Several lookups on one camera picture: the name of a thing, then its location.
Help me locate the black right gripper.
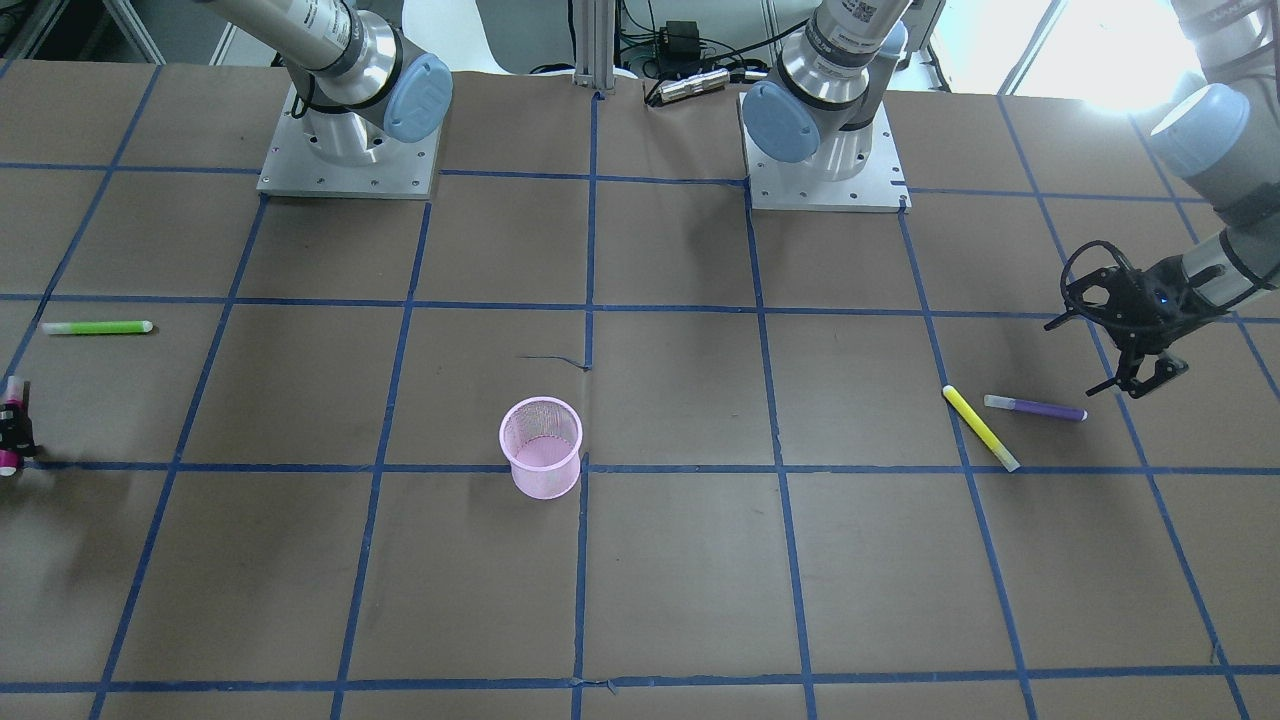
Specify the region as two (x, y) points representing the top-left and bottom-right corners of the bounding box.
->
(1, 400), (38, 466)

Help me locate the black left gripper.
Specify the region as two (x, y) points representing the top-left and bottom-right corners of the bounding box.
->
(1044, 255), (1201, 398)

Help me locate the pink pen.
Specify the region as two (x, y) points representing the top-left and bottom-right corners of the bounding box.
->
(1, 375), (31, 477)

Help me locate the purple pen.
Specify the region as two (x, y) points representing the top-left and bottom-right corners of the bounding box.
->
(983, 395), (1089, 421)

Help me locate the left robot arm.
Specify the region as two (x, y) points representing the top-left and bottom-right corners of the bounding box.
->
(740, 1), (1277, 398)

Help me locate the pink mesh cup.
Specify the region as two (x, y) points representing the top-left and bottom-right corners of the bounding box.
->
(498, 396), (582, 500)

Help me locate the green pen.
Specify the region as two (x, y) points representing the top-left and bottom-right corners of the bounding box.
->
(40, 320), (155, 336)

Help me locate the yellow pen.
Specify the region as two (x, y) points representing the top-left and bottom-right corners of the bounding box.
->
(941, 384), (1021, 473)

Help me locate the silver metal cylinder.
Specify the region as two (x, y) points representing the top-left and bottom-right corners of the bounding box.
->
(648, 68), (732, 108)

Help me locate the black power adapter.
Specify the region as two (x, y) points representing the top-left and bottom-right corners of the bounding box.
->
(657, 20), (701, 61)

